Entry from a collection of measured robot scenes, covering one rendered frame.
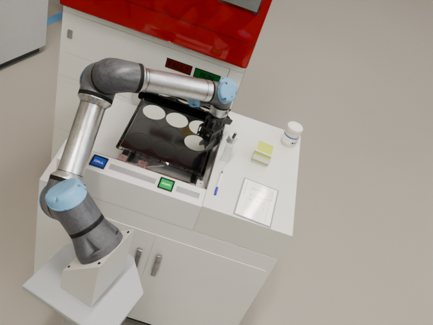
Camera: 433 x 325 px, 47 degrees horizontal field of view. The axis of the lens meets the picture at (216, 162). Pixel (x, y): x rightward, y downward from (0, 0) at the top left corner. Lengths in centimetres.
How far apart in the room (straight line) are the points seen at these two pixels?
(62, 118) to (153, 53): 64
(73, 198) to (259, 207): 74
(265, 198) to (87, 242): 74
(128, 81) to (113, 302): 70
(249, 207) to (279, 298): 113
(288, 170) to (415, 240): 182
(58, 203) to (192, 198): 55
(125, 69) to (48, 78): 232
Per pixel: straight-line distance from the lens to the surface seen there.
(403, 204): 399
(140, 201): 189
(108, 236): 154
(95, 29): 229
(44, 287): 172
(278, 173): 209
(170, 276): 219
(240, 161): 206
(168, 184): 186
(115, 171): 187
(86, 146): 167
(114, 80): 160
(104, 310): 169
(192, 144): 216
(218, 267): 207
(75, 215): 151
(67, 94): 253
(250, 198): 192
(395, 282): 343
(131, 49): 227
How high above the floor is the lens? 228
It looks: 41 degrees down
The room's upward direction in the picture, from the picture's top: 21 degrees clockwise
